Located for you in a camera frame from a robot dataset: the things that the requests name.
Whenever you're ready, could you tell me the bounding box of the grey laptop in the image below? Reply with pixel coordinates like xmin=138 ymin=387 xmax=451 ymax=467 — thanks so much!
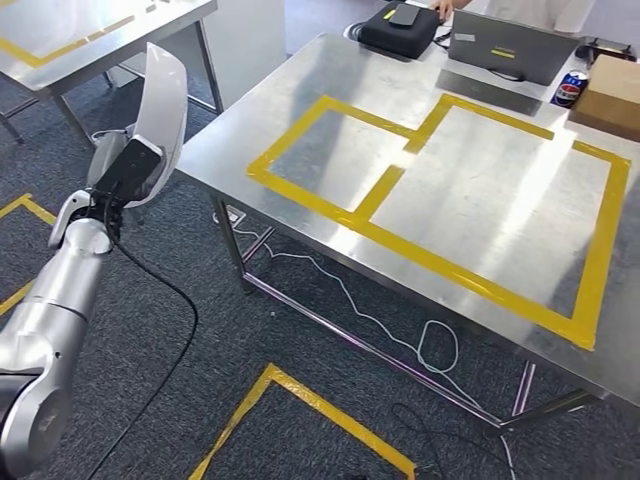
xmin=435 ymin=9 xmax=581 ymax=119

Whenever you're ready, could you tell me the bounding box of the black handheld device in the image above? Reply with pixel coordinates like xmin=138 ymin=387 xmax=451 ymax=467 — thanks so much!
xmin=574 ymin=36 xmax=638 ymax=66

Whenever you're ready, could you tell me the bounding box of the white partition block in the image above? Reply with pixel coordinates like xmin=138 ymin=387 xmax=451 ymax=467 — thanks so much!
xmin=202 ymin=0 xmax=287 ymax=113

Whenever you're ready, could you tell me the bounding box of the yellow table tape outline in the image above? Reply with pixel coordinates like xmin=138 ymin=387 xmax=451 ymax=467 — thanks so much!
xmin=0 ymin=14 xmax=136 ymax=70
xmin=245 ymin=93 xmax=632 ymax=352

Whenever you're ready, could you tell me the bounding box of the person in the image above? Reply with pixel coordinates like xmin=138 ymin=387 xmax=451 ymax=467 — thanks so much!
xmin=429 ymin=0 xmax=598 ymax=34

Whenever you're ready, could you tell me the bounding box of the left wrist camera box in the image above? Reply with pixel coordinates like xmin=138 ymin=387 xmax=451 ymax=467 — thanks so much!
xmin=94 ymin=134 xmax=167 ymax=203

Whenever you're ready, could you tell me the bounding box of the white floor cable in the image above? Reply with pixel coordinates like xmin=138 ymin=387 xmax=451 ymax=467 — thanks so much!
xmin=220 ymin=205 xmax=517 ymax=480

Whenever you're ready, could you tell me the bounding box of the dark flat pad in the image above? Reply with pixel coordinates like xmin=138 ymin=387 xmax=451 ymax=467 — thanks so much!
xmin=389 ymin=3 xmax=422 ymax=28

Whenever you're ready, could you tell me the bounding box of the white curved plastic shell part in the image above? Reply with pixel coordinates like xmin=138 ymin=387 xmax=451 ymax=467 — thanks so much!
xmin=122 ymin=42 xmax=189 ymax=211

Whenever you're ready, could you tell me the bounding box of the steel workbench table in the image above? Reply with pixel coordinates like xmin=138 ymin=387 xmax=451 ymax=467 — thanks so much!
xmin=0 ymin=0 xmax=224 ymax=148
xmin=174 ymin=33 xmax=640 ymax=439

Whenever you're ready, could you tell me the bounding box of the blue soda can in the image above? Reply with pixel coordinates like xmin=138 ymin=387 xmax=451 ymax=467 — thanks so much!
xmin=551 ymin=69 xmax=590 ymax=109

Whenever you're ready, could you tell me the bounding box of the black zip carry case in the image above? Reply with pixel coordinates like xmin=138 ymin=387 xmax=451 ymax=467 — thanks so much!
xmin=357 ymin=0 xmax=442 ymax=61

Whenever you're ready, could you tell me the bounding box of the brown cardboard box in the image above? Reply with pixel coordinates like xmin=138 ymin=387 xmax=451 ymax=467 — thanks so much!
xmin=568 ymin=54 xmax=640 ymax=144

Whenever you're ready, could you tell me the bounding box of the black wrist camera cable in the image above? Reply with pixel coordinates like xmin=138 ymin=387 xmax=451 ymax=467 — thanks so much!
xmin=82 ymin=192 xmax=199 ymax=480

